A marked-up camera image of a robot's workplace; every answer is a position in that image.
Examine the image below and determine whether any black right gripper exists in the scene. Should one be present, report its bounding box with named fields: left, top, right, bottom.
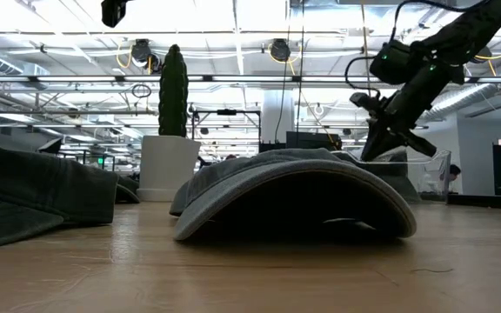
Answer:
left=361, top=93, right=438, bottom=163

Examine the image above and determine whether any grey blue baseball cap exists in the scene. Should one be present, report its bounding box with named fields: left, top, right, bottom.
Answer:
left=169, top=147, right=418, bottom=243

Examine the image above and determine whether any clear plastic bin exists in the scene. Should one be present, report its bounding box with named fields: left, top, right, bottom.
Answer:
left=331, top=149, right=452, bottom=203

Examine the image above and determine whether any large black monitor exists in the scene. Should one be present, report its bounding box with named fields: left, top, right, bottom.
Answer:
left=285, top=130, right=343, bottom=151

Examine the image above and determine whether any long ceiling light strip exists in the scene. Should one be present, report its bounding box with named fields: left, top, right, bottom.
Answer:
left=0, top=74, right=501, bottom=84

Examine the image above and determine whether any tall green cactus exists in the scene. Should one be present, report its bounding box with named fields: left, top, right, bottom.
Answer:
left=157, top=43, right=190, bottom=138

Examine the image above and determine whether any black box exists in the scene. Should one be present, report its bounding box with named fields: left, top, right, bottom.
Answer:
left=258, top=142, right=287, bottom=153

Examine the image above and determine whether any thin dark thread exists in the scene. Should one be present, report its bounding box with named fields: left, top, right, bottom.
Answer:
left=409, top=267, right=455, bottom=275

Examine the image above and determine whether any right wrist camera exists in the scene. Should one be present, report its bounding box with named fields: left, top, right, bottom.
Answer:
left=349, top=91, right=382, bottom=110

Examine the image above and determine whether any black ceiling cable reel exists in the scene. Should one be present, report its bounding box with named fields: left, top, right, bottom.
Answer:
left=129, top=37, right=164, bottom=75
left=269, top=37, right=292, bottom=63
left=470, top=45, right=494, bottom=65

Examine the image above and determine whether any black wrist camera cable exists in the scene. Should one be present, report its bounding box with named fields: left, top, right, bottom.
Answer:
left=344, top=55, right=381, bottom=96

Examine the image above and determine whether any black coiled ceiling cable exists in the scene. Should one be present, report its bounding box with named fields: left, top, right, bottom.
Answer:
left=130, top=83, right=152, bottom=99

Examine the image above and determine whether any black hanging cable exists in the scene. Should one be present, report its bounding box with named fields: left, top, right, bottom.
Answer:
left=296, top=0, right=306, bottom=136

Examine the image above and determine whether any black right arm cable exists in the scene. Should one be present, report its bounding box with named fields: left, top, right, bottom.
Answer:
left=389, top=0, right=493, bottom=43

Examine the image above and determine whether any black table edge rail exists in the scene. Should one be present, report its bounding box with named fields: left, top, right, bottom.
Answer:
left=446, top=193, right=501, bottom=212

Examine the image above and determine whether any black metal frame rig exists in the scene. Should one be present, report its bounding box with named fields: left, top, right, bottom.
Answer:
left=190, top=108, right=263, bottom=154

